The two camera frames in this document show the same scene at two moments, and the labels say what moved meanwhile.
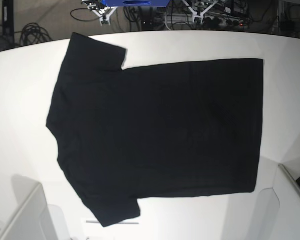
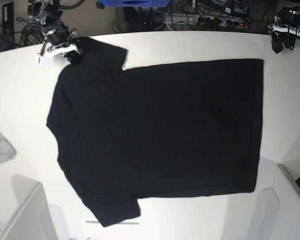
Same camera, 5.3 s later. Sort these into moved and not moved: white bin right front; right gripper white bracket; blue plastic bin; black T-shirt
Moved: right gripper white bracket
Not moved: black T-shirt; white bin right front; blue plastic bin
